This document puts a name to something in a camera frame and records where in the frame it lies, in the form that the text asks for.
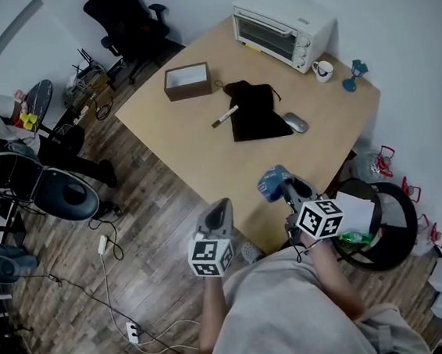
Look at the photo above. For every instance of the white toaster oven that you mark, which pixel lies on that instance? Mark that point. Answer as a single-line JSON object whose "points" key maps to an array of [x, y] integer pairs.
{"points": [[291, 19]]}

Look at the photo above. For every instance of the grey computer mouse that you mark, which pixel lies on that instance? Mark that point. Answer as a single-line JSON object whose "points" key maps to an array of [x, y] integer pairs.
{"points": [[295, 122]]}

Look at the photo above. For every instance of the yellow sticky note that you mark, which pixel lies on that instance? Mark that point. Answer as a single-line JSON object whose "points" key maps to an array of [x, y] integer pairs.
{"points": [[253, 47]]}

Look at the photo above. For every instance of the white mug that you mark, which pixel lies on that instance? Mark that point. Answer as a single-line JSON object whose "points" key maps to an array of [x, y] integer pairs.
{"points": [[325, 71]]}

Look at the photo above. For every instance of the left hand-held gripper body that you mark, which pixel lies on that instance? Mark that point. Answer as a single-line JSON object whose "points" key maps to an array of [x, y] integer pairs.
{"points": [[210, 258]]}

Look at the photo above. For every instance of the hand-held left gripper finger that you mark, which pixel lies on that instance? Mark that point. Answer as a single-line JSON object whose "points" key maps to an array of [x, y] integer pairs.
{"points": [[204, 221], [230, 218]]}

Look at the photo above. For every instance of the person's left forearm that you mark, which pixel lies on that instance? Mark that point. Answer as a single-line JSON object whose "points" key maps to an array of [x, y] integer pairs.
{"points": [[212, 314]]}

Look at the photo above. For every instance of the white power strip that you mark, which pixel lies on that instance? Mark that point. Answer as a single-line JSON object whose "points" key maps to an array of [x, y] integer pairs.
{"points": [[133, 332], [102, 243]]}

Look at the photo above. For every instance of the brown cardboard box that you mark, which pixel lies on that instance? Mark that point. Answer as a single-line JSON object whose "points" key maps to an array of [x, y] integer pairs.
{"points": [[188, 91]]}

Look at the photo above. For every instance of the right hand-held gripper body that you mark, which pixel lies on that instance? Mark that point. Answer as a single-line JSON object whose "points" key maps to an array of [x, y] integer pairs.
{"points": [[319, 219]]}

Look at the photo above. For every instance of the person's grey shirt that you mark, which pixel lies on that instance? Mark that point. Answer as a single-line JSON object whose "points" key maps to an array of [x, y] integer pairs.
{"points": [[282, 315]]}

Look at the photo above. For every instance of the grey clog shoe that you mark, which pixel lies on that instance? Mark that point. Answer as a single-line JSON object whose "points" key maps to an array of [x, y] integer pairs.
{"points": [[251, 252]]}

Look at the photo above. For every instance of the round black table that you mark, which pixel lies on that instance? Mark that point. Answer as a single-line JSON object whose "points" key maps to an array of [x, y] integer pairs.
{"points": [[40, 99]]}

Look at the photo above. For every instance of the white paper sheet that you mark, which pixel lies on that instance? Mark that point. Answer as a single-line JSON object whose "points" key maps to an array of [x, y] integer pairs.
{"points": [[356, 211]]}

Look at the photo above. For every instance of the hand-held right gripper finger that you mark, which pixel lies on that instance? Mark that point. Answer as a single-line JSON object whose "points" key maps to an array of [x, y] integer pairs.
{"points": [[310, 190], [289, 194]]}

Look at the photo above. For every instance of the black round bin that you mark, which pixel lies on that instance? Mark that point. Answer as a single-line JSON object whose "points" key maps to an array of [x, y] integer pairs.
{"points": [[402, 224]]}

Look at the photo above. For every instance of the clear tape roll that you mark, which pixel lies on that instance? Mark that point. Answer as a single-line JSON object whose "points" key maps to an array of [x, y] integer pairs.
{"points": [[271, 184]]}

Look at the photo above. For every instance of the person's right forearm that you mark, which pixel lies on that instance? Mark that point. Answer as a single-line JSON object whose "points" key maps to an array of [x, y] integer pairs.
{"points": [[333, 278]]}

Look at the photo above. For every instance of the black office chair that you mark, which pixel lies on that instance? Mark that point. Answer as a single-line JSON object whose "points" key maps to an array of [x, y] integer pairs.
{"points": [[126, 21]]}

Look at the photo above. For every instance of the green snack packet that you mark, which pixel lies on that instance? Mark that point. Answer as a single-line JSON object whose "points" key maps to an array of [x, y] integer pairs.
{"points": [[357, 237]]}

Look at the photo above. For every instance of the red plastic cup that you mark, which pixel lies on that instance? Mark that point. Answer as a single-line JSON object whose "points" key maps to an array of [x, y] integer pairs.
{"points": [[18, 122]]}

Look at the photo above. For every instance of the white marker pen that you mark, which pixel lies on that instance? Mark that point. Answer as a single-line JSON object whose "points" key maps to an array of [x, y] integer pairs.
{"points": [[225, 116]]}

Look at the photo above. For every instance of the blue lantern figurine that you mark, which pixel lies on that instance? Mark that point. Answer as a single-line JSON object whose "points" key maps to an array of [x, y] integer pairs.
{"points": [[359, 68]]}

